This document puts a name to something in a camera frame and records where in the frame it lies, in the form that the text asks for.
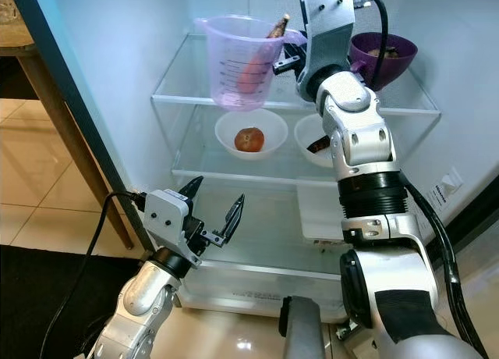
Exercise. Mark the orange carrot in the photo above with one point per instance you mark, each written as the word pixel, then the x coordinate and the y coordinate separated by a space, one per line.
pixel 256 66

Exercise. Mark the pink translucent measuring cup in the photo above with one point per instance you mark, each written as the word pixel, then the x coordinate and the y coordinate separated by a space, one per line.
pixel 222 43

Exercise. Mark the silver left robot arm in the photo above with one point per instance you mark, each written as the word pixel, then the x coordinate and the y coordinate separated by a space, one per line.
pixel 140 296

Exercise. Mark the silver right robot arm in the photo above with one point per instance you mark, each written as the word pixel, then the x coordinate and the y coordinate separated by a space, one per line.
pixel 366 148

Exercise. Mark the glass fridge shelf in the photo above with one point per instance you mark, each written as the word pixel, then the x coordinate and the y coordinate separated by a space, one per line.
pixel 273 261
pixel 179 74
pixel 195 170

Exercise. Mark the white plastic fridge tray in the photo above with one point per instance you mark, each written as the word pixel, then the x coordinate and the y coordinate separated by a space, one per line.
pixel 320 215

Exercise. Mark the silver fridge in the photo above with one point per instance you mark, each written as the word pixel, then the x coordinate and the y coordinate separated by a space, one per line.
pixel 93 47

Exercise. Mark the white printed fridge sticker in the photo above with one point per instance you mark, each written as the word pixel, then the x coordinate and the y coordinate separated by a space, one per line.
pixel 446 189

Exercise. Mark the white ceramic bowl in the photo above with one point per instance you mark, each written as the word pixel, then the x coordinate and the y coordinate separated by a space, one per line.
pixel 304 129
pixel 273 129

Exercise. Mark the clear crisper drawer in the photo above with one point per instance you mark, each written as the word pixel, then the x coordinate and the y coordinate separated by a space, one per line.
pixel 249 293

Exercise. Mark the round orange tomato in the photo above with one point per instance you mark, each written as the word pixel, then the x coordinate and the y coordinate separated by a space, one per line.
pixel 249 140

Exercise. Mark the reddish brown sweet potato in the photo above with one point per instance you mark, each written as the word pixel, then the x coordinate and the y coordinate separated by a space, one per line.
pixel 320 145

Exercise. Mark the brown food pieces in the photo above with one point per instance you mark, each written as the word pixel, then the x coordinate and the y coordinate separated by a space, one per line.
pixel 386 53

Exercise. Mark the purple mug bowl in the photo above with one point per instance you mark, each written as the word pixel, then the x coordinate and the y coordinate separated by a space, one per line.
pixel 398 66

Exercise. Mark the silver right robot leg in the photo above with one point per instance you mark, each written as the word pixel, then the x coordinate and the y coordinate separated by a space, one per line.
pixel 304 332

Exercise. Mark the black floor mat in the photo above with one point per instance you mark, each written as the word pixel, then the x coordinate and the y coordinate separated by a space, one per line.
pixel 47 312

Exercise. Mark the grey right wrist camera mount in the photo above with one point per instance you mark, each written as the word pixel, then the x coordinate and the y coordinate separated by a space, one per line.
pixel 331 31

